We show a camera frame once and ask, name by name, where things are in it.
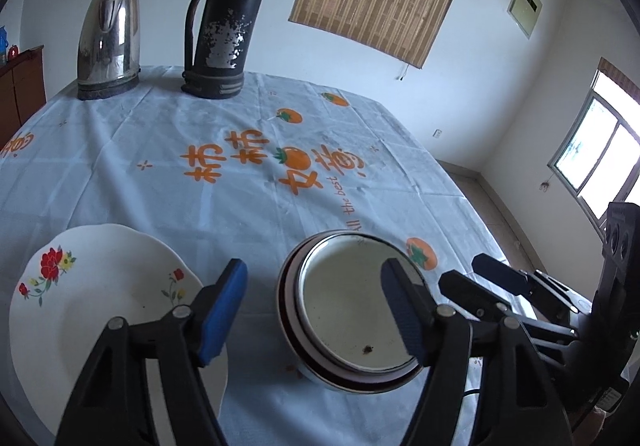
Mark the white wall panel box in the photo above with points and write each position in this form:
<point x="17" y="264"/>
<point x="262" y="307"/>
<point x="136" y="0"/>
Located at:
<point x="525" y="6"/>

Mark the rolled bamboo blind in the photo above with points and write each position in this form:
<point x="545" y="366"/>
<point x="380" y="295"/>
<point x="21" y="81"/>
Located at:
<point x="620" y="79"/>

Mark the brown wooden sideboard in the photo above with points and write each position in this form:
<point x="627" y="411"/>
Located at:
<point x="20" y="86"/>

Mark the blue thermos flask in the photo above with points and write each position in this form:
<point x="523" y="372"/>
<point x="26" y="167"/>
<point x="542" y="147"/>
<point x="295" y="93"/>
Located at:
<point x="3" y="44"/>

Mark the red bowl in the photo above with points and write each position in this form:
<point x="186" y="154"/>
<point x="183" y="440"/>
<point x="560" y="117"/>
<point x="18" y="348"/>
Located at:
<point x="286" y="311"/>

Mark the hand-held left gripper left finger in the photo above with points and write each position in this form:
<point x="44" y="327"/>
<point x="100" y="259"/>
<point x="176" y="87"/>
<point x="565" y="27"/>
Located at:
<point x="222" y="311"/>

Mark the light blue printed tablecloth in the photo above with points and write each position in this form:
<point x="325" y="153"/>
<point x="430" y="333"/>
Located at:
<point x="200" y="206"/>

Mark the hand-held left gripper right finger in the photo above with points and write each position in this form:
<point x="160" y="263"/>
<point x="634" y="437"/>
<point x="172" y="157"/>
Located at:
<point x="402" y="311"/>

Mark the stainless steel electric kettle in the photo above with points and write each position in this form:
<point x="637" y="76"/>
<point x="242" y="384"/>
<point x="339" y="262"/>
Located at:
<point x="107" y="46"/>

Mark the small red container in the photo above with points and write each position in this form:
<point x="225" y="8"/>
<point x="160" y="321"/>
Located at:
<point x="13" y="52"/>

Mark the worn black thermos flask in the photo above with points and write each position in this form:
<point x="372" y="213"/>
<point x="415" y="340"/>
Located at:
<point x="225" y="26"/>

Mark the window with white frame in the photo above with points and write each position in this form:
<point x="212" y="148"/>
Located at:
<point x="600" y="151"/>

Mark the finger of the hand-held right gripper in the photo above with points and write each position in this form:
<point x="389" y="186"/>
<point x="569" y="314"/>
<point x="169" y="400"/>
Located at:
<point x="465" y="288"/>
<point x="500" y="272"/>

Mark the white plate with red flowers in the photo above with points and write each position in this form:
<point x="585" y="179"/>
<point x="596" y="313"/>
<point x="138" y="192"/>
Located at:
<point x="100" y="301"/>

